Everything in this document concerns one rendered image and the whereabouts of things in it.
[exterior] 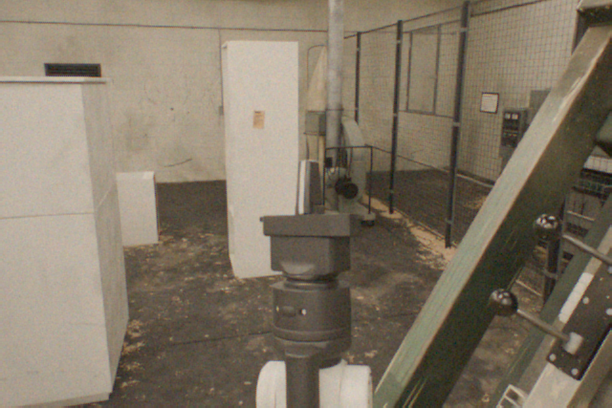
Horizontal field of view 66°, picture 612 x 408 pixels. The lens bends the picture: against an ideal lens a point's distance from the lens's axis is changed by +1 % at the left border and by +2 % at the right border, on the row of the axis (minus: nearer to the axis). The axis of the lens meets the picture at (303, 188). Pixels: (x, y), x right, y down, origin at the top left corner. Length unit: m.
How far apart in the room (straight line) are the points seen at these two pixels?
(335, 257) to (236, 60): 3.53
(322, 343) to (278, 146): 3.60
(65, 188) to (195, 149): 5.96
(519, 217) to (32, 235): 2.26
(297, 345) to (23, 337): 2.47
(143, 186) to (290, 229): 4.76
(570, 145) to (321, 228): 0.60
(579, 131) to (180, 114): 7.68
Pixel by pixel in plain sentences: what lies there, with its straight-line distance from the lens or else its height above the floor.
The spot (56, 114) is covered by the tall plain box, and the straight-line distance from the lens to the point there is 2.53.
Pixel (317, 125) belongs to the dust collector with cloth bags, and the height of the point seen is 1.18.
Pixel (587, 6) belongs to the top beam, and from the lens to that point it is 1.04.
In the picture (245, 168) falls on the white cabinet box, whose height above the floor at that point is 1.00.
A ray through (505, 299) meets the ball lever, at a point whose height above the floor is 1.45.
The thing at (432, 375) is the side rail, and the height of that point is 1.21.
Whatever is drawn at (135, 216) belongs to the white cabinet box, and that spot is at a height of 0.32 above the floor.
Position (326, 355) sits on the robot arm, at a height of 1.46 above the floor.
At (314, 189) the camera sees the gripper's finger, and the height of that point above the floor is 1.61.
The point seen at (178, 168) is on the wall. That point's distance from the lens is 8.47.
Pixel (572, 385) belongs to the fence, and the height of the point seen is 1.34.
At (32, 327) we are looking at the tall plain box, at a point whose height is 0.50.
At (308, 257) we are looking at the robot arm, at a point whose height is 1.55.
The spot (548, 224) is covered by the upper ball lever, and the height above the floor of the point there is 1.55.
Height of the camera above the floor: 1.73
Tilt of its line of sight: 13 degrees down
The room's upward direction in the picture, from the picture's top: straight up
